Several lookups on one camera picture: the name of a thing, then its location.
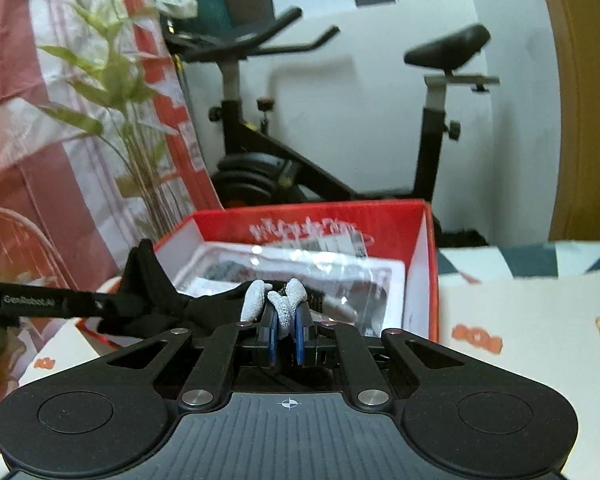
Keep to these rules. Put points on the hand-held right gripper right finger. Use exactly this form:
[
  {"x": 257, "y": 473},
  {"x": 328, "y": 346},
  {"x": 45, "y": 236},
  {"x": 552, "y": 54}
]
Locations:
[{"x": 302, "y": 335}]

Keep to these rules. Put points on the black exercise bike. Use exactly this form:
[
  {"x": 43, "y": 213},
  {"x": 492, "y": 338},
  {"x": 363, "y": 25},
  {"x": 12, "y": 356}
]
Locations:
[{"x": 450, "y": 45}]

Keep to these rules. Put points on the red strawberry print box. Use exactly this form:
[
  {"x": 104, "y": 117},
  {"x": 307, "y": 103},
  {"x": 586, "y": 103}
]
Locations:
[{"x": 390, "y": 230}]

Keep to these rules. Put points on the clear packet of black masks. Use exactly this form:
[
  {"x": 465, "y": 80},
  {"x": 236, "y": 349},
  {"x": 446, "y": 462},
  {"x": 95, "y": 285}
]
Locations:
[{"x": 360, "y": 280}]

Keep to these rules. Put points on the pink printed backdrop cloth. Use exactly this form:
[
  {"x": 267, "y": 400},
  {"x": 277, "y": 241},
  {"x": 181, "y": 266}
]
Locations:
[{"x": 10, "y": 110}]

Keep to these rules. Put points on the black glove with grey fingertips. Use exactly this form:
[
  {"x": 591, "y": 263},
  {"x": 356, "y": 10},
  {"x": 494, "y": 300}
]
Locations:
[{"x": 155, "y": 300}]

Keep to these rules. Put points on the wooden door frame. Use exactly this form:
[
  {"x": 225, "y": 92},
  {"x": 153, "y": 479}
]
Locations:
[{"x": 590, "y": 110}]

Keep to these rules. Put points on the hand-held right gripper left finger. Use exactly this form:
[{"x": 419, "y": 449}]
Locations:
[{"x": 270, "y": 335}]

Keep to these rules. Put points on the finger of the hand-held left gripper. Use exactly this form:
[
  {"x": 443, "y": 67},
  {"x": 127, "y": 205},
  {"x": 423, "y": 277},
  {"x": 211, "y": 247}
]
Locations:
[{"x": 100, "y": 302}]

